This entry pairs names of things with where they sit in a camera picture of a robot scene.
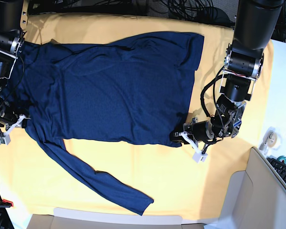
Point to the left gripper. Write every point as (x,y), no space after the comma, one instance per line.
(197,132)

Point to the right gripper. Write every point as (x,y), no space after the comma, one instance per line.
(10,117)

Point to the navy blue long-sleeve shirt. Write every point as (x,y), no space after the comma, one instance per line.
(136,90)

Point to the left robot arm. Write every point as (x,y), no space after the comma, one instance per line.
(254,26)

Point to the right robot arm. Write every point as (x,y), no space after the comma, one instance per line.
(11,42)

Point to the yellow table cloth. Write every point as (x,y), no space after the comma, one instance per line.
(178,185)

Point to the red black clamp bottom left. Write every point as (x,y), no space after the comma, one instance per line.
(6,204)

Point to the clear tape dispenser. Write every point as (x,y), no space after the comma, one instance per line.
(271,140)

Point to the cardboard box right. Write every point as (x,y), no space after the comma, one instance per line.
(256,197)

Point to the cardboard box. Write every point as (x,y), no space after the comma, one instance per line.
(256,197)
(76,219)

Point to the cardboard box bottom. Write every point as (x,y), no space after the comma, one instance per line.
(76,219)

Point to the green tape roll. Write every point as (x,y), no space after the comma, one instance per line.
(282,159)

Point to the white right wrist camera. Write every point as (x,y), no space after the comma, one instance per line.
(4,139)

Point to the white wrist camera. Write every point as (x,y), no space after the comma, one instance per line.
(199,157)
(4,139)

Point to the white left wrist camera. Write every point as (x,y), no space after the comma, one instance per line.
(199,157)

